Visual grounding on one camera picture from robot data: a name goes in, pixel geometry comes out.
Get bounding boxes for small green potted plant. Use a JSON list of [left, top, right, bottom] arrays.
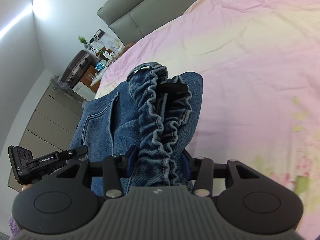
[[78, 35, 89, 49]]

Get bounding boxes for wall power outlet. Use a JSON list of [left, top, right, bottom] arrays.
[[94, 29, 105, 40]]

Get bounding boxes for white bedside cabinet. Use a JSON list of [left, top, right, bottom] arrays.
[[72, 82, 95, 101]]

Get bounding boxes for wooden nightstand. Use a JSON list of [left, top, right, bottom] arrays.
[[80, 66, 108, 93]]

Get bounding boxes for pink floral bed cover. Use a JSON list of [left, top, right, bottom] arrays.
[[97, 0, 319, 239]]

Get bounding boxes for beige wardrobe cabinets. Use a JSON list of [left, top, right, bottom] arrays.
[[7, 83, 89, 193]]

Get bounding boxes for dark brown suitcase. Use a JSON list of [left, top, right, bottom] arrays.
[[60, 50, 97, 89]]

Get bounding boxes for standing electric fan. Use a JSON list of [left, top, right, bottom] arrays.
[[49, 75, 67, 93]]

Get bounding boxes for phone with lit screen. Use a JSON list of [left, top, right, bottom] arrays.
[[95, 62, 105, 72]]

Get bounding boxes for person's left hand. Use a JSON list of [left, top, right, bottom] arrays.
[[22, 184, 32, 191]]

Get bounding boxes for grey upholstered headboard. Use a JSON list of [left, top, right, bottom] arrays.
[[97, 0, 197, 45]]

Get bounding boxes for blue denim pants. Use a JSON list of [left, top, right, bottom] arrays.
[[71, 62, 203, 193]]

